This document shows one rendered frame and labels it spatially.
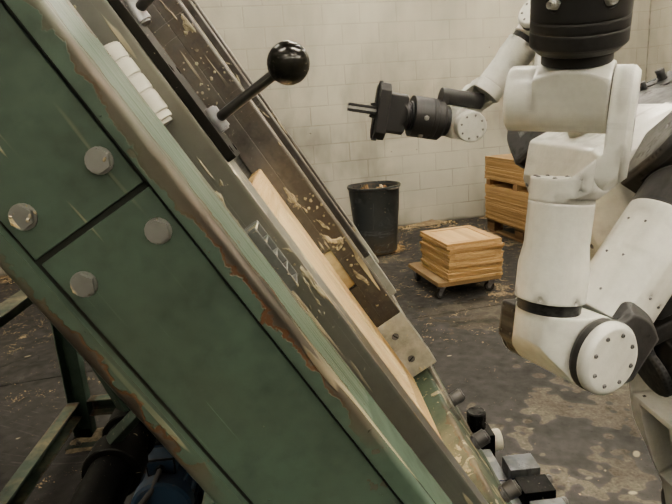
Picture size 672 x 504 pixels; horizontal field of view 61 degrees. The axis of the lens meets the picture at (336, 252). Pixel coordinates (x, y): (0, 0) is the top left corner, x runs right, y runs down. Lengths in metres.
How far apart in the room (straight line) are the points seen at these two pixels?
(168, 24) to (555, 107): 0.63
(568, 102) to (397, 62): 5.93
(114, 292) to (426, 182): 6.38
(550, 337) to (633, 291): 0.11
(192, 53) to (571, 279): 0.68
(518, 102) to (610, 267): 0.22
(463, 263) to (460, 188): 2.78
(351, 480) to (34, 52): 0.30
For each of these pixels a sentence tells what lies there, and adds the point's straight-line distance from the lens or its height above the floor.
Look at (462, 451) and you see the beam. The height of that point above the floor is 0.90.
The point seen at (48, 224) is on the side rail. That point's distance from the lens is 0.35.
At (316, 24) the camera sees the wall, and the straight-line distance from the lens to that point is 6.30.
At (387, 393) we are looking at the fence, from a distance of 0.65.
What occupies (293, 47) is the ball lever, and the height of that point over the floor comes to 1.45.
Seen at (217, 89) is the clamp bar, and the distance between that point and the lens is 0.99.
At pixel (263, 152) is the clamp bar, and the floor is 1.33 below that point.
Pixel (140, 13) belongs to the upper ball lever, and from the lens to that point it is 0.60.
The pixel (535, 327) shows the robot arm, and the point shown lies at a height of 1.17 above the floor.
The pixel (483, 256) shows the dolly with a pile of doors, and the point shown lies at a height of 0.29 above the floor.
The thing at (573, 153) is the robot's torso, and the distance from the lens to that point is 0.90.
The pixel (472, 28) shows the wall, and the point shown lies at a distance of 6.89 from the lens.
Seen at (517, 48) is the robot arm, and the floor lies 1.49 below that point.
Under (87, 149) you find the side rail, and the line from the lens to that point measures 0.33.
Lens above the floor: 1.40
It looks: 14 degrees down
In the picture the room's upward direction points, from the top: 4 degrees counter-clockwise
